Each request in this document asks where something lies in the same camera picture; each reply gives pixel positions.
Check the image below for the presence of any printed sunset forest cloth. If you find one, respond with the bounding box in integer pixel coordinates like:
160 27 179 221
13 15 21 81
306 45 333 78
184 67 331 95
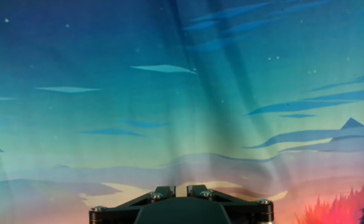
0 0 364 224

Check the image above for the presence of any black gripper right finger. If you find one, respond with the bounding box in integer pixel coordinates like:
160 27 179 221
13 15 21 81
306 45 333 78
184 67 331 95
187 184 275 224

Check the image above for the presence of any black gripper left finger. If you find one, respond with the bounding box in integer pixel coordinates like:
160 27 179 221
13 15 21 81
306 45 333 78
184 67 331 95
88 185 176 224

